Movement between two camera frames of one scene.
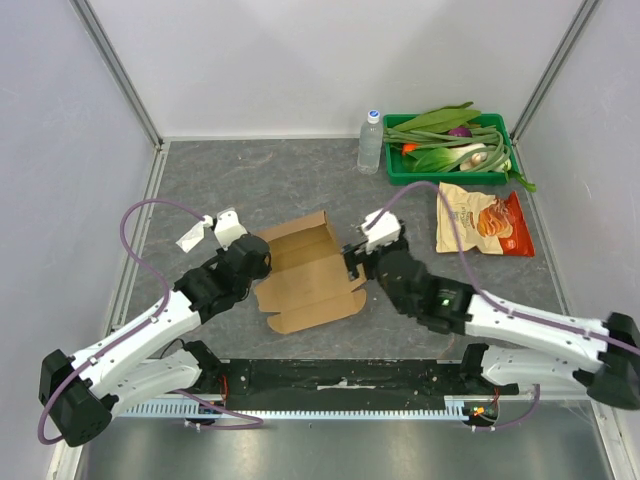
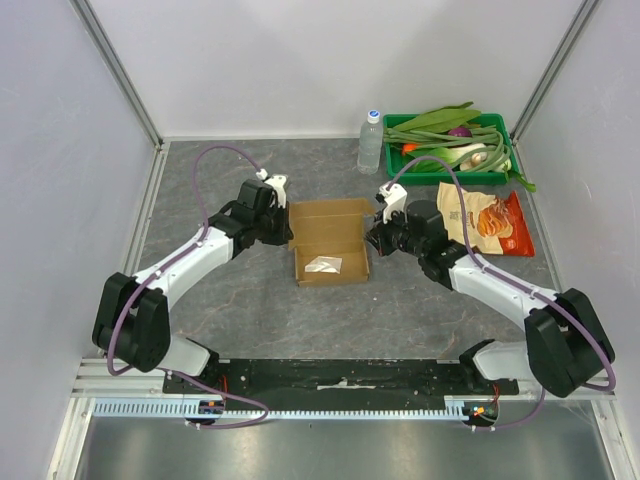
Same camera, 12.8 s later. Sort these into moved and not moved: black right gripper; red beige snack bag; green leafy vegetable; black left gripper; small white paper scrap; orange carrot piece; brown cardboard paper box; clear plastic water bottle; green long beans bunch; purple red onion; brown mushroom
Moved: brown cardboard paper box; small white paper scrap; black right gripper; black left gripper
Not moved: red beige snack bag; purple red onion; green leafy vegetable; clear plastic water bottle; brown mushroom; green long beans bunch; orange carrot piece
